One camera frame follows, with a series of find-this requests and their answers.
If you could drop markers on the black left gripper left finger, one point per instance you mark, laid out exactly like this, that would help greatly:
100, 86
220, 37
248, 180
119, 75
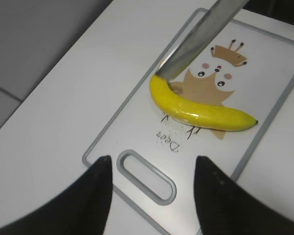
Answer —
81, 209

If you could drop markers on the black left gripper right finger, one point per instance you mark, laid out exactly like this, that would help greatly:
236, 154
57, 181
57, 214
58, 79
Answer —
224, 208

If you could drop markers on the white-handled kitchen knife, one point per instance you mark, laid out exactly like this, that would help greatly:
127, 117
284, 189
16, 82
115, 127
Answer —
201, 35

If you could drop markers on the white grey-rimmed cutting board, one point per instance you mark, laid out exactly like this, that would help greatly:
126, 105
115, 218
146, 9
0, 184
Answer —
179, 146

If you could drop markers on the yellow plastic banana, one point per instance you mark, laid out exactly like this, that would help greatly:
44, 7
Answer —
197, 114

